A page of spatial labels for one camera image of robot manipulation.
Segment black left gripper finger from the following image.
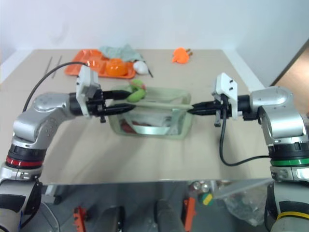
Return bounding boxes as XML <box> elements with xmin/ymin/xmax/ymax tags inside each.
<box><xmin>103</xmin><ymin>89</ymin><xmax>132</xmax><ymax>100</ymax></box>
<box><xmin>105</xmin><ymin>103</ymin><xmax>134</xmax><ymax>116</ymax></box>

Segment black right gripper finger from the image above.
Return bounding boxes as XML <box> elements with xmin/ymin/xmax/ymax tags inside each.
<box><xmin>189</xmin><ymin>101</ymin><xmax>215</xmax><ymax>110</ymax></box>
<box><xmin>190</xmin><ymin>107</ymin><xmax>215</xmax><ymax>116</ymax></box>

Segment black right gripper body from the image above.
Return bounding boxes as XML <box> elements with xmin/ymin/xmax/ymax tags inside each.
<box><xmin>212</xmin><ymin>94</ymin><xmax>230</xmax><ymax>127</ymax></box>

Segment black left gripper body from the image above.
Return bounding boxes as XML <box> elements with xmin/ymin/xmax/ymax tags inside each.
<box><xmin>85</xmin><ymin>88</ymin><xmax>107</xmax><ymax>123</ymax></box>

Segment green plush keychain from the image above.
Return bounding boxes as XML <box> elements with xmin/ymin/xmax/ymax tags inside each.
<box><xmin>126</xmin><ymin>79</ymin><xmax>148</xmax><ymax>103</ymax></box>

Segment green transparent zip pouch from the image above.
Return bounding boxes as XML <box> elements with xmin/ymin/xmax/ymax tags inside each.
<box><xmin>107</xmin><ymin>84</ymin><xmax>194</xmax><ymax>142</ymax></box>

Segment white round plush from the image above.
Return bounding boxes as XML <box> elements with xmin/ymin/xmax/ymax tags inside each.
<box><xmin>133</xmin><ymin>60</ymin><xmax>149</xmax><ymax>75</ymax></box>

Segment orange round bowl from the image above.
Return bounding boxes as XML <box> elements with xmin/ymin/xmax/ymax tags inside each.
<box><xmin>106</xmin><ymin>58</ymin><xmax>129</xmax><ymax>77</ymax></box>

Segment thin black stick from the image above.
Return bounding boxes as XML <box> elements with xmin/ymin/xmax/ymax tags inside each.
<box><xmin>144</xmin><ymin>60</ymin><xmax>155</xmax><ymax>78</ymax></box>

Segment pale green cloth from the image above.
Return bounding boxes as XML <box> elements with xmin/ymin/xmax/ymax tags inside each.
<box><xmin>98</xmin><ymin>43</ymin><xmax>145</xmax><ymax>62</ymax></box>

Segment orange compartment tray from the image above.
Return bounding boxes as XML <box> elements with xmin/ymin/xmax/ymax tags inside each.
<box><xmin>64</xmin><ymin>49</ymin><xmax>136</xmax><ymax>79</ymax></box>

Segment orange plastic toy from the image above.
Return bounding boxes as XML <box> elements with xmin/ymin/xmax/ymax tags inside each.
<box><xmin>171</xmin><ymin>47</ymin><xmax>194</xmax><ymax>64</ymax></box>

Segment grey metal chopstick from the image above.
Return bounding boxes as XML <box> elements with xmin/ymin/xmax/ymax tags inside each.
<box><xmin>43</xmin><ymin>56</ymin><xmax>53</xmax><ymax>73</ymax></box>
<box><xmin>52</xmin><ymin>56</ymin><xmax>63</xmax><ymax>79</ymax></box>

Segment yellow green tape roll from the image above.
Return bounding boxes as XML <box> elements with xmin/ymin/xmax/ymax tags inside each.
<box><xmin>198</xmin><ymin>192</ymin><xmax>213</xmax><ymax>206</ymax></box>

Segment orange black clamp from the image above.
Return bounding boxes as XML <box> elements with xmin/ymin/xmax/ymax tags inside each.
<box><xmin>183</xmin><ymin>197</ymin><xmax>197</xmax><ymax>229</ymax></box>
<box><xmin>72</xmin><ymin>206</ymin><xmax>88</xmax><ymax>232</ymax></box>

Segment clear plastic bag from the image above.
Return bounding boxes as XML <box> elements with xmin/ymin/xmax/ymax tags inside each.
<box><xmin>217</xmin><ymin>189</ymin><xmax>267</xmax><ymax>227</ymax></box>

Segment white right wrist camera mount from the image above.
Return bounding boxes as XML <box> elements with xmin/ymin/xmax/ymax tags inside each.
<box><xmin>211</xmin><ymin>72</ymin><xmax>239</xmax><ymax>120</ymax></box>

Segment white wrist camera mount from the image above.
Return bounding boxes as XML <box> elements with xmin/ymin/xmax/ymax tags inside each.
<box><xmin>211</xmin><ymin>72</ymin><xmax>239</xmax><ymax>120</ymax></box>
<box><xmin>76</xmin><ymin>65</ymin><xmax>101</xmax><ymax>118</ymax></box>

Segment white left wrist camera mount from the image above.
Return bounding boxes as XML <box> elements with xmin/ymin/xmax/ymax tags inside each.
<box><xmin>76</xmin><ymin>65</ymin><xmax>101</xmax><ymax>118</ymax></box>

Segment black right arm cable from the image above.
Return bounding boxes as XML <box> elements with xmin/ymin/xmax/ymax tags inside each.
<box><xmin>218</xmin><ymin>115</ymin><xmax>273</xmax><ymax>167</ymax></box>

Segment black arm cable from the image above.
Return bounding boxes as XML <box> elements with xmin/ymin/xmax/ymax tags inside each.
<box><xmin>218</xmin><ymin>115</ymin><xmax>273</xmax><ymax>167</ymax></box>
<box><xmin>22</xmin><ymin>61</ymin><xmax>88</xmax><ymax>113</ymax></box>

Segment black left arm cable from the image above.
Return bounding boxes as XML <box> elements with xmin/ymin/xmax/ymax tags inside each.
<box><xmin>22</xmin><ymin>61</ymin><xmax>88</xmax><ymax>113</ymax></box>

